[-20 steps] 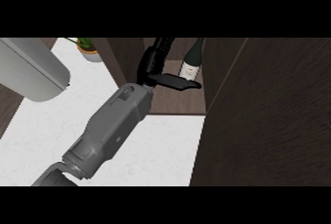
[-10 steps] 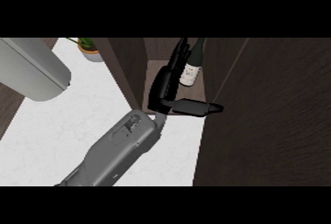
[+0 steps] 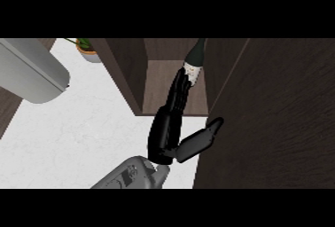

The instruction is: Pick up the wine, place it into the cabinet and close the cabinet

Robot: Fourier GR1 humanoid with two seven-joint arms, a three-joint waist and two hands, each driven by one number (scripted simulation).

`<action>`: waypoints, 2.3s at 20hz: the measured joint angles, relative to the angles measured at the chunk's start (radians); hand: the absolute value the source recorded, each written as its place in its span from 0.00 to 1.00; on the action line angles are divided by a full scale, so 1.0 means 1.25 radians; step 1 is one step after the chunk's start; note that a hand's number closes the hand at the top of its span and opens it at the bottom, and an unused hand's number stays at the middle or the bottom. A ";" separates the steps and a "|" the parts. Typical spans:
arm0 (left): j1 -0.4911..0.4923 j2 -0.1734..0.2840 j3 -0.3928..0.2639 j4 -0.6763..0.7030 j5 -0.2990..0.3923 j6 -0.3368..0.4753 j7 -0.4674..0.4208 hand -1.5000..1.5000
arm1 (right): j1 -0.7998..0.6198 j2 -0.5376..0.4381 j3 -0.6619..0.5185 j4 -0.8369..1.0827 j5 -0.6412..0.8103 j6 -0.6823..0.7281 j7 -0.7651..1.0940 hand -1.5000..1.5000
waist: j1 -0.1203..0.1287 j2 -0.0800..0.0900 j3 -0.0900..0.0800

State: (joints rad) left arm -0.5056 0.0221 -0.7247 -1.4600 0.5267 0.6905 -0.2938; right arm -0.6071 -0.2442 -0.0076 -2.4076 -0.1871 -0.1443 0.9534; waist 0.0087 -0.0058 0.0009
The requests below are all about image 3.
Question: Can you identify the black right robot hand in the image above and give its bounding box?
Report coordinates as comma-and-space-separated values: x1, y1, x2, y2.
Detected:
146, 67, 225, 166

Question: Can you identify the dark green wine bottle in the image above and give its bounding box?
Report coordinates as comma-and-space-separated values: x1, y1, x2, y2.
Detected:
180, 37, 208, 87

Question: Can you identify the brown wooden cabinet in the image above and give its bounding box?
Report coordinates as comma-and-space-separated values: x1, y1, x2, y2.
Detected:
87, 37, 250, 117

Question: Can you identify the dark brown cabinet door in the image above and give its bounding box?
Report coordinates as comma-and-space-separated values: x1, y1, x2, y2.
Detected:
190, 37, 335, 190

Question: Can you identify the green potted plant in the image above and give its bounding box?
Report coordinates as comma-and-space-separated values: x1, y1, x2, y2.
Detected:
63, 37, 103, 64

